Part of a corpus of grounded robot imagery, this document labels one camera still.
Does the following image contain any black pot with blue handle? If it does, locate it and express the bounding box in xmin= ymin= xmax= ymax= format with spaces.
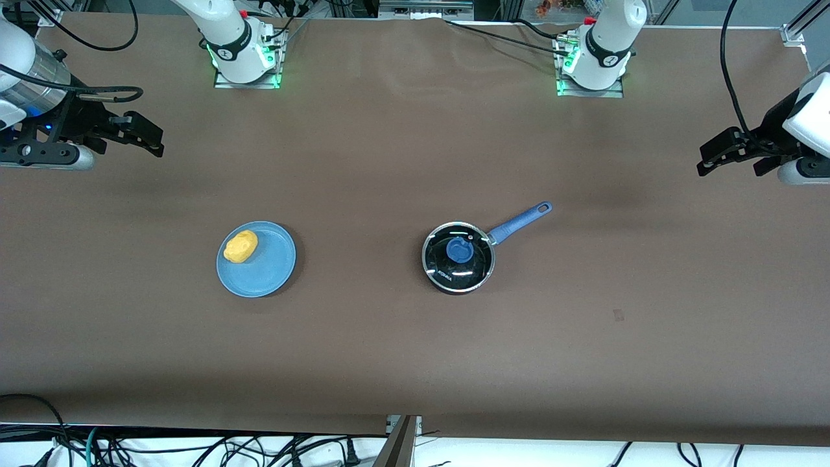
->
xmin=421 ymin=201 xmax=553 ymax=296

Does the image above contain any glass lid with blue knob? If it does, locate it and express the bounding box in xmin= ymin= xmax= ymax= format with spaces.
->
xmin=423 ymin=222 xmax=495 ymax=294

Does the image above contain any aluminium profile beam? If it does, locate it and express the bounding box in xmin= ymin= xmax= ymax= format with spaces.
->
xmin=373 ymin=415 xmax=422 ymax=467

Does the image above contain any blue round plate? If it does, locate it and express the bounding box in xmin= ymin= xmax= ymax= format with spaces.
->
xmin=216 ymin=221 xmax=297 ymax=298

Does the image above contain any black cable across mat edge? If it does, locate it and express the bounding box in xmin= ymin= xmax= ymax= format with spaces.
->
xmin=446 ymin=18 xmax=575 ymax=58

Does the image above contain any black looped floor cable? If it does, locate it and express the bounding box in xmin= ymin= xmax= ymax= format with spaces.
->
xmin=0 ymin=393 xmax=69 ymax=467

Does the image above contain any yellow potato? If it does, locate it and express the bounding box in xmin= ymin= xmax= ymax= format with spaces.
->
xmin=224 ymin=230 xmax=259 ymax=264

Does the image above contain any brown table mat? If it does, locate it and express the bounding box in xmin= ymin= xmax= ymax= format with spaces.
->
xmin=0 ymin=12 xmax=830 ymax=448

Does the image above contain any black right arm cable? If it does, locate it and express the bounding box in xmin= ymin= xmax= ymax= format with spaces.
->
xmin=0 ymin=64 xmax=144 ymax=103

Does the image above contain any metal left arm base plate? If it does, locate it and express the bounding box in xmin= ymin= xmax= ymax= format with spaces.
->
xmin=554 ymin=32 xmax=626 ymax=98

